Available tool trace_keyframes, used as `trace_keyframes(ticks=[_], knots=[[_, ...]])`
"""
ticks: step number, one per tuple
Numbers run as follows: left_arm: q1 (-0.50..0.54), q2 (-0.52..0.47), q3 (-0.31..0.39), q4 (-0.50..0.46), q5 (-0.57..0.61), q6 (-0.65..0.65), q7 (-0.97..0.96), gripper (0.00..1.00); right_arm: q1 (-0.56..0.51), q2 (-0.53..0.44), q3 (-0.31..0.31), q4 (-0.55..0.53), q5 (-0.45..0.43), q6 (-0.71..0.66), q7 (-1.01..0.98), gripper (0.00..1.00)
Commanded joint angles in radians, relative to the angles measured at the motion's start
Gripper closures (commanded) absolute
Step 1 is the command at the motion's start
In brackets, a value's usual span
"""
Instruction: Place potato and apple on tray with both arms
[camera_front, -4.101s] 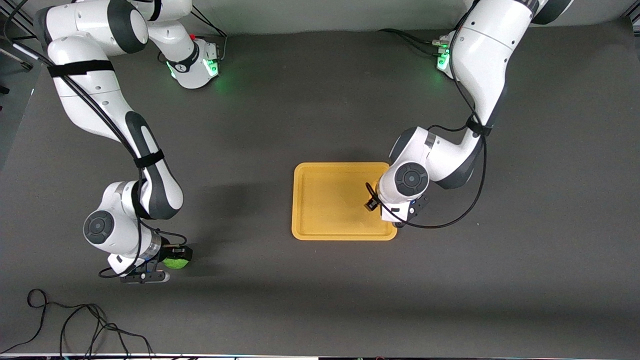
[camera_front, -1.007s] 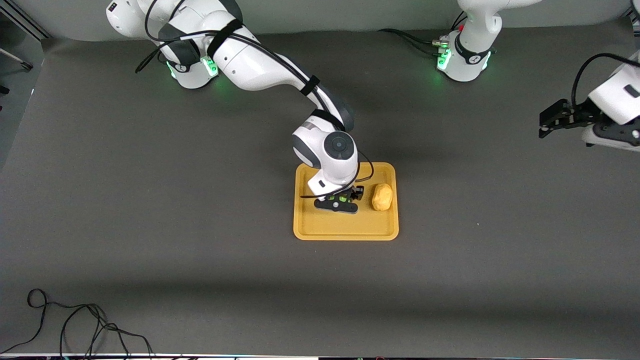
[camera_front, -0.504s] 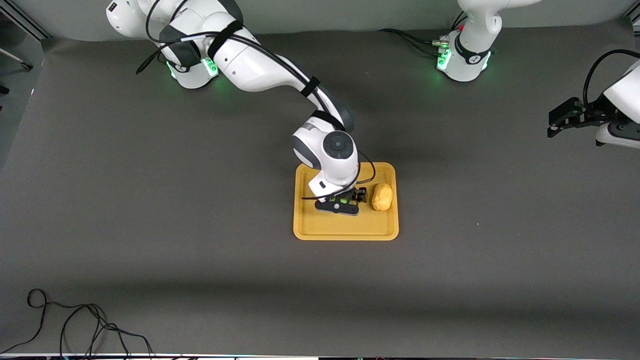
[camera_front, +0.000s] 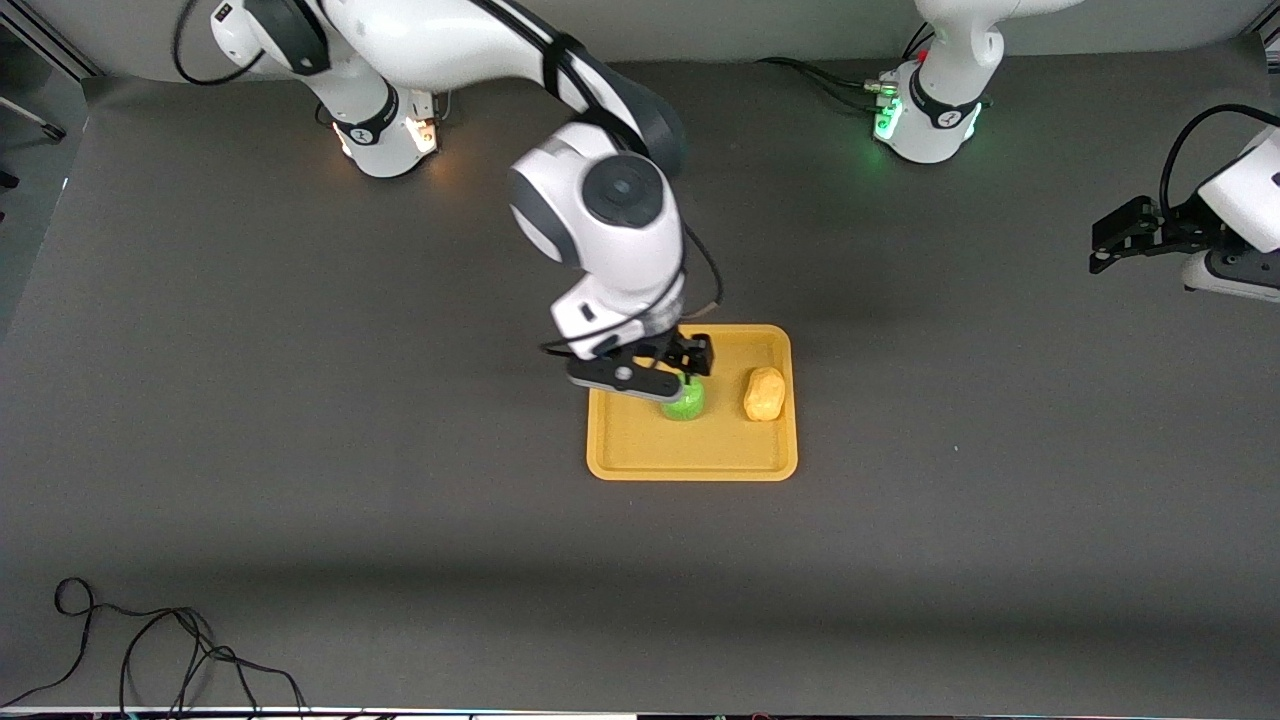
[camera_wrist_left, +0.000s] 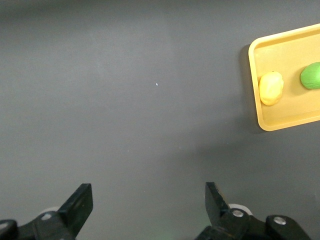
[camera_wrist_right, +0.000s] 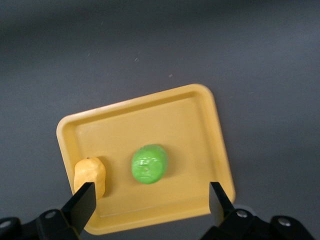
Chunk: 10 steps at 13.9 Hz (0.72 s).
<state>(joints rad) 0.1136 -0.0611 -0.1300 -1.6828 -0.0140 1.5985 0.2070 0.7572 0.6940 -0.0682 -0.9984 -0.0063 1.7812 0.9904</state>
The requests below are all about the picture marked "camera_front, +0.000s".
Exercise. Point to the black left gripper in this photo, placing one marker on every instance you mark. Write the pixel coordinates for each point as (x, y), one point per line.
(1183, 228)

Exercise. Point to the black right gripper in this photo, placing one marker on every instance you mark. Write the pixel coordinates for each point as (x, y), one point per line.
(678, 349)

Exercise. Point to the green apple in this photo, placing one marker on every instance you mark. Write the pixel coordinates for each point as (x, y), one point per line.
(688, 405)

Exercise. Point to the yellow-brown potato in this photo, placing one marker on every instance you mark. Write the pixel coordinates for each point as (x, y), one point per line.
(764, 395)

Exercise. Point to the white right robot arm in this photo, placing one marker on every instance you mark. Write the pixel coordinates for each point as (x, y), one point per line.
(600, 230)

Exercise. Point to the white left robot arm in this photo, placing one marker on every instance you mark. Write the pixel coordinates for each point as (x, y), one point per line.
(935, 110)

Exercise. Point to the yellow plastic tray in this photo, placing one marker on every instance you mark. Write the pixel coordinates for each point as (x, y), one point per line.
(700, 450)

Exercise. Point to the aluminium frame rail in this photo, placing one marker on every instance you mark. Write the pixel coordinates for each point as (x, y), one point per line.
(45, 35)

